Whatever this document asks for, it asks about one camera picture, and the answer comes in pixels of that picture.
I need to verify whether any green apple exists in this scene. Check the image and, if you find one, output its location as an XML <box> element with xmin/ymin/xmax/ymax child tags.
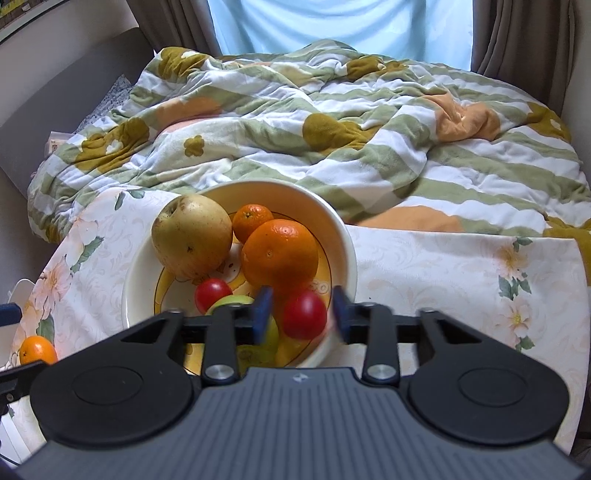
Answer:
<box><xmin>205</xmin><ymin>295</ymin><xmax>282</xmax><ymax>368</ymax></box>

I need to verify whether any small white box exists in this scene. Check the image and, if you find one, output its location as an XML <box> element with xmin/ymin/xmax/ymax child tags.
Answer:
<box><xmin>46</xmin><ymin>131</ymin><xmax>70</xmax><ymax>160</ymax></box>

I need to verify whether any green striped floral blanket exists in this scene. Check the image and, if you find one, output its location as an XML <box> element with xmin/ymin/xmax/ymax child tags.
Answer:
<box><xmin>27</xmin><ymin>39</ymin><xmax>591</xmax><ymax>245</ymax></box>

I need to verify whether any large orange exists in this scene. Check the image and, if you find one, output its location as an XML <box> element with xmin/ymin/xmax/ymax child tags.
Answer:
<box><xmin>18</xmin><ymin>336</ymin><xmax>58</xmax><ymax>366</ymax></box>
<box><xmin>241</xmin><ymin>219</ymin><xmax>320</xmax><ymax>296</ymax></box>

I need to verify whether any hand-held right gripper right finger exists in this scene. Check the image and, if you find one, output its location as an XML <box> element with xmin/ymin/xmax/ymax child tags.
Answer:
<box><xmin>332</xmin><ymin>285</ymin><xmax>488</xmax><ymax>387</ymax></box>

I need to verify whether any large yellow apple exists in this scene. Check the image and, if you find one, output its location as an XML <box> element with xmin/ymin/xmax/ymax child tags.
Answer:
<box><xmin>151</xmin><ymin>194</ymin><xmax>234</xmax><ymax>281</ymax></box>

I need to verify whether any red cherry tomato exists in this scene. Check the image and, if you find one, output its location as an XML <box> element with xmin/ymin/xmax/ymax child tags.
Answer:
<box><xmin>194</xmin><ymin>278</ymin><xmax>234</xmax><ymax>315</ymax></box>
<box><xmin>281</xmin><ymin>289</ymin><xmax>328</xmax><ymax>341</ymax></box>

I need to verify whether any cream bowl with yellow inside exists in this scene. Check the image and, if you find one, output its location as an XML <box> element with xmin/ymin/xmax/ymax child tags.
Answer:
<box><xmin>122</xmin><ymin>180</ymin><xmax>358</xmax><ymax>370</ymax></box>

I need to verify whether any small mandarin orange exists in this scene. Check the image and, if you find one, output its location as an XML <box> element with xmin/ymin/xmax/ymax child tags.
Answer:
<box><xmin>232</xmin><ymin>203</ymin><xmax>275</xmax><ymax>244</ymax></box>

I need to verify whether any patterned grey pillow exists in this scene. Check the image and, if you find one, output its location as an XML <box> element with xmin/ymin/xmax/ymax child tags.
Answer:
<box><xmin>69</xmin><ymin>74</ymin><xmax>134</xmax><ymax>134</ymax></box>

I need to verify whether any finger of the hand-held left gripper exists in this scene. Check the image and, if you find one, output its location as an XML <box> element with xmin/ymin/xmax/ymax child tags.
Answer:
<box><xmin>0</xmin><ymin>362</ymin><xmax>49</xmax><ymax>408</ymax></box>
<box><xmin>0</xmin><ymin>302</ymin><xmax>23</xmax><ymax>329</ymax></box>

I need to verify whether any grey headboard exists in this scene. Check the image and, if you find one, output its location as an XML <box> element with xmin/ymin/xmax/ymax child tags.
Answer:
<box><xmin>0</xmin><ymin>28</ymin><xmax>153</xmax><ymax>185</ymax></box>

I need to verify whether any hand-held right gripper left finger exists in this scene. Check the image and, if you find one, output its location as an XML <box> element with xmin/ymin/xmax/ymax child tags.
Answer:
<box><xmin>117</xmin><ymin>286</ymin><xmax>275</xmax><ymax>387</ymax></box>

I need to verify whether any light blue window cloth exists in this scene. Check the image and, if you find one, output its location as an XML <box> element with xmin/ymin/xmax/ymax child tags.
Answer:
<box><xmin>208</xmin><ymin>0</ymin><xmax>476</xmax><ymax>72</ymax></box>

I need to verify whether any brown curtain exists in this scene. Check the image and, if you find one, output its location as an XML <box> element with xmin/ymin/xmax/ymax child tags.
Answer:
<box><xmin>471</xmin><ymin>0</ymin><xmax>580</xmax><ymax>116</ymax></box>
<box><xmin>127</xmin><ymin>0</ymin><xmax>222</xmax><ymax>58</ymax></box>

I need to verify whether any floral tablecloth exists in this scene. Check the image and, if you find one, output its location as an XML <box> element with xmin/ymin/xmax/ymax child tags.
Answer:
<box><xmin>9</xmin><ymin>185</ymin><xmax>583</xmax><ymax>462</ymax></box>

